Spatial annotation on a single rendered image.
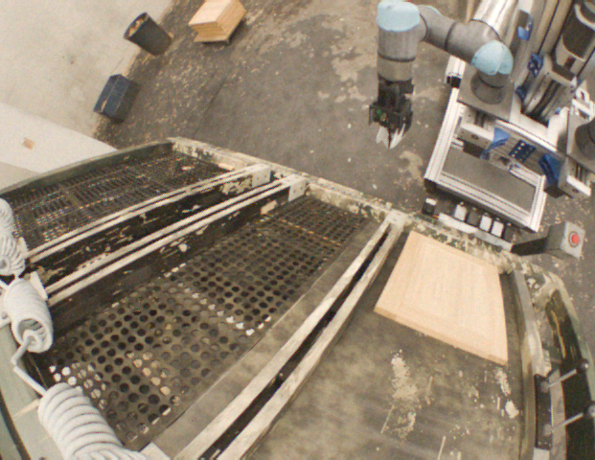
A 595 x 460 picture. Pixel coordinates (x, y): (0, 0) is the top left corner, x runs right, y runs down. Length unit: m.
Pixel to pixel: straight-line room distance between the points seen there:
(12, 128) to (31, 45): 1.79
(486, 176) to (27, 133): 4.24
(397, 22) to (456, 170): 1.48
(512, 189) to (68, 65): 5.58
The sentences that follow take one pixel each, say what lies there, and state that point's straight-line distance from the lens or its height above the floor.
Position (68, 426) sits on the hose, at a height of 1.90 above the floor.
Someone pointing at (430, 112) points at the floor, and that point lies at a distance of 2.30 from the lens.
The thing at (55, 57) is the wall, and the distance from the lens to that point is 5.11.
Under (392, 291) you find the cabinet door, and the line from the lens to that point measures 0.73.
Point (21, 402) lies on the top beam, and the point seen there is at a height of 1.91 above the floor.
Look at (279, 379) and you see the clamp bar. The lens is 0.44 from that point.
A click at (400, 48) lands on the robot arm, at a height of 1.58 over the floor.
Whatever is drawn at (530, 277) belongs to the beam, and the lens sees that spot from 1.20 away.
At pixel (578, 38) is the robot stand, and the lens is 1.01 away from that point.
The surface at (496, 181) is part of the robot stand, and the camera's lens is 1.95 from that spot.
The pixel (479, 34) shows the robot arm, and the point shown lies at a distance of 0.60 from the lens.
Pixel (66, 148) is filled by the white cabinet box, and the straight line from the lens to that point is 3.82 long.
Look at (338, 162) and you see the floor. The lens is 2.17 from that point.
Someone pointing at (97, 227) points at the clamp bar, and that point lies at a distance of 0.81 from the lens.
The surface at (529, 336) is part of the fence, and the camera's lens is 0.85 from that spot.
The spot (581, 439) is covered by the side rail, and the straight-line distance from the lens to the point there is 0.87.
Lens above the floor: 1.97
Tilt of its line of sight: 67 degrees down
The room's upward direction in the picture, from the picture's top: 70 degrees counter-clockwise
